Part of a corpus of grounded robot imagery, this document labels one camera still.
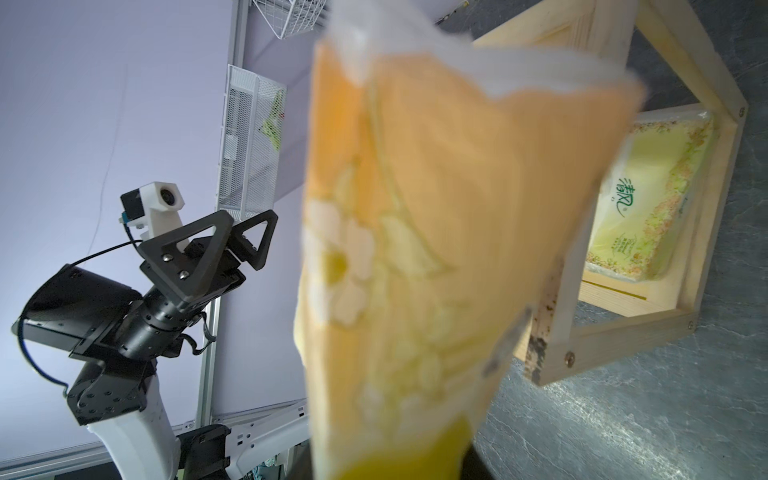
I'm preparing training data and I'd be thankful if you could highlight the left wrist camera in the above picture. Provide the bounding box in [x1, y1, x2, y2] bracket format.
[120, 182, 185, 240]

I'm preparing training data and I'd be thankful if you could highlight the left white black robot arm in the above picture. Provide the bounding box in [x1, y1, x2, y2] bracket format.
[13, 210, 309, 479]

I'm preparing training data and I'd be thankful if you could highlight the orange tissue pack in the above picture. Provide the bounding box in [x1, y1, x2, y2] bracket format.
[294, 1, 645, 479]

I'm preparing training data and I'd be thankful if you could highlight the long white wire wall basket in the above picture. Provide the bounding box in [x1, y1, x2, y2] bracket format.
[251, 0, 328, 40]

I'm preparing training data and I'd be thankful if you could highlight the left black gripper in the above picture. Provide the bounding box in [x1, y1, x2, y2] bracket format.
[10, 208, 280, 364]

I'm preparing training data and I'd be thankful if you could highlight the wooden two-tier shelf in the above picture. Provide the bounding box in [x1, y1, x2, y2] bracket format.
[478, 1, 748, 386]

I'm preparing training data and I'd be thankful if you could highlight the white wire side basket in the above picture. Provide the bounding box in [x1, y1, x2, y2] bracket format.
[217, 65, 287, 222]

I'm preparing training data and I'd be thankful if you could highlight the green leaf toy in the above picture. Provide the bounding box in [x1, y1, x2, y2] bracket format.
[260, 90, 285, 152]

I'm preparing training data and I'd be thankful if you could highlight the green tissue pack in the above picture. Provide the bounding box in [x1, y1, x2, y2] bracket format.
[586, 111, 716, 283]

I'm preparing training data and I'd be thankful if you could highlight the aluminium front rail frame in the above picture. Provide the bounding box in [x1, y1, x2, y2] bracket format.
[0, 0, 313, 480]

